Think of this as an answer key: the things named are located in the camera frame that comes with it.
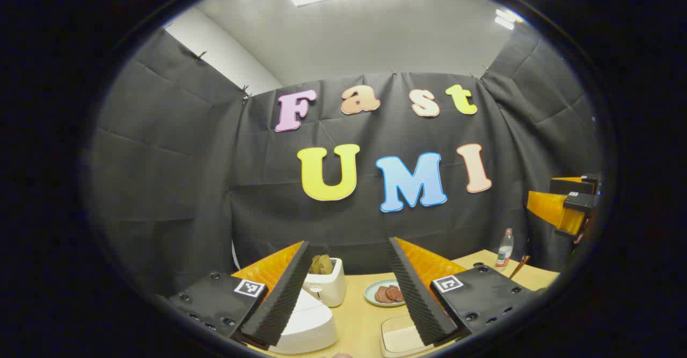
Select pale green plate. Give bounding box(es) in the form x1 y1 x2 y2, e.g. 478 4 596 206
364 279 407 308

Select clear plastic bottle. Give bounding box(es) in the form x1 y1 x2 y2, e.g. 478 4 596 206
495 228 514 268

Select black backdrop cloth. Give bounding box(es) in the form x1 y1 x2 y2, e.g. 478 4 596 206
86 25 604 299

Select white toaster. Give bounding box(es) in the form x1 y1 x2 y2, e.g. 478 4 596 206
302 258 347 308

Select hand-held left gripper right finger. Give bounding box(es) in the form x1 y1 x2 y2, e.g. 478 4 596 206
386 236 548 348

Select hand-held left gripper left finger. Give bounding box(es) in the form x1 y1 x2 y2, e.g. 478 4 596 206
156 240 313 348

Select brown wooden spoon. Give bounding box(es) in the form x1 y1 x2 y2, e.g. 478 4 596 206
509 255 531 280

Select white rice cooker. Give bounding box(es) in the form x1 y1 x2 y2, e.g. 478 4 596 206
267 288 339 355

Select clear rice container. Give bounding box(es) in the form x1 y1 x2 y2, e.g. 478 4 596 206
380 315 436 357

